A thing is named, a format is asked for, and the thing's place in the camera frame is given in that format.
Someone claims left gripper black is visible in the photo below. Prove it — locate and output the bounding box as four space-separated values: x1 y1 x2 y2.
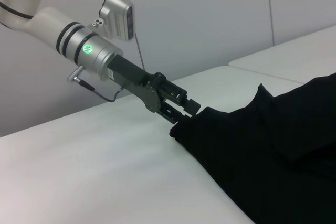
106 54 202 125

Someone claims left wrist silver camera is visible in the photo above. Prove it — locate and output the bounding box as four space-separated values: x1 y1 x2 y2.
98 0 135 43

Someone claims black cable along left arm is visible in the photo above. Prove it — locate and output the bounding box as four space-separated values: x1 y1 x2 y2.
0 0 35 22

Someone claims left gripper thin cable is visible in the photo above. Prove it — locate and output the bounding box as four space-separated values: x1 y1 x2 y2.
78 77 124 102

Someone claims black shirt with FREE print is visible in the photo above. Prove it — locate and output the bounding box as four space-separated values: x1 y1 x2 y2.
169 72 336 224

